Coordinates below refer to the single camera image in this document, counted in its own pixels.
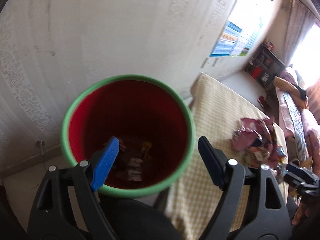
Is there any dark storage shelf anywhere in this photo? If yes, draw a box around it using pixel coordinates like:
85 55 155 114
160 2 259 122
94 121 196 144
243 42 286 91

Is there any sofa with floral cover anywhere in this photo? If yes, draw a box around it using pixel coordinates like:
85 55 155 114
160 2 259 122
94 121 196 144
273 67 320 160

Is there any blue wall poster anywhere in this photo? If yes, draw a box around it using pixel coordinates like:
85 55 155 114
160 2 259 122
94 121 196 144
209 17 263 58

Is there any pink snack wrapper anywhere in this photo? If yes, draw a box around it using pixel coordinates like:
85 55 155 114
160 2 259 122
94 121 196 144
231 117 276 153

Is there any metal door stopper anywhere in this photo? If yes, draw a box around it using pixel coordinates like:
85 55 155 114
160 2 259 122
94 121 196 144
36 141 47 155

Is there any dark blue snack wrapper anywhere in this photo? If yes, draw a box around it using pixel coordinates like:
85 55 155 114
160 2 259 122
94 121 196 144
251 134 265 148

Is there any pale curtain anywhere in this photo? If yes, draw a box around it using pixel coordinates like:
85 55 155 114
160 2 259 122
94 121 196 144
284 0 320 67

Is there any beige printed snack wrapper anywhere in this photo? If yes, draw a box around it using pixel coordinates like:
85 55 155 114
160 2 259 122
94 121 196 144
243 145 272 168

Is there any person's right hand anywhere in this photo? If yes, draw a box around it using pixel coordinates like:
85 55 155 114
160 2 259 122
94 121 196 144
292 200 314 226

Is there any orange pillow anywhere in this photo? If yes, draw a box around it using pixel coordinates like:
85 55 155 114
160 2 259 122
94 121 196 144
273 76 309 109

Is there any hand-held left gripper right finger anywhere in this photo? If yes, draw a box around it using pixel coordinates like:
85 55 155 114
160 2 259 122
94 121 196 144
198 135 292 240

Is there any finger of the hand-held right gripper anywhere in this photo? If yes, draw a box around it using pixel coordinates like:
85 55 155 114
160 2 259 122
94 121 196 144
283 162 320 193

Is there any yellow checked tablecloth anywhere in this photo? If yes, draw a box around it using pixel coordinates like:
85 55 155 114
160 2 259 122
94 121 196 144
165 72 288 233

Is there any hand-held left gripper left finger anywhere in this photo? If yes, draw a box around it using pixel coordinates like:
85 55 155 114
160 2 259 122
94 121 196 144
27 137 120 240

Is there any red bin with green rim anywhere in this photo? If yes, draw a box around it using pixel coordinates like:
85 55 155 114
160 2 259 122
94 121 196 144
61 74 196 197

